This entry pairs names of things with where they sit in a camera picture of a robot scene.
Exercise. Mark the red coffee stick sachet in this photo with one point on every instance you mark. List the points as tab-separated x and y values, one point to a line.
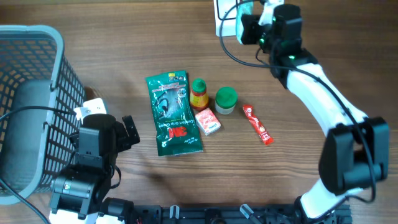
257	125

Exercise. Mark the mint wet wipes pack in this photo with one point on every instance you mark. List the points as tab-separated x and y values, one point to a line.
244	9

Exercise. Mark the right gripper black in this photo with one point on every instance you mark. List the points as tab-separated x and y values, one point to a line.
251	24

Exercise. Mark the green lid glass jar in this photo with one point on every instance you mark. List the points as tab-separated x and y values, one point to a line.
225	100

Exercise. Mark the green 3M gloves packet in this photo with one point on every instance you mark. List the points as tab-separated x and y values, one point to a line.
176	129

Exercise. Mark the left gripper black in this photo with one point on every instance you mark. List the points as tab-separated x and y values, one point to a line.
125	142

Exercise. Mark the small red tissue box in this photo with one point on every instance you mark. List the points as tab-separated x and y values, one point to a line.
207	121

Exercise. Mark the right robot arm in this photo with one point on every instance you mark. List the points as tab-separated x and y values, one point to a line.
355	154

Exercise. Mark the grey plastic mesh basket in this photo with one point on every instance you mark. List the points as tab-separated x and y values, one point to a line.
39	89

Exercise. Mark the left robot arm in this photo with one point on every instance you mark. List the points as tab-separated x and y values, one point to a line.
80	187

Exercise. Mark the yellow red sauce bottle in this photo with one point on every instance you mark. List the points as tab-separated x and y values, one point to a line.
199	99

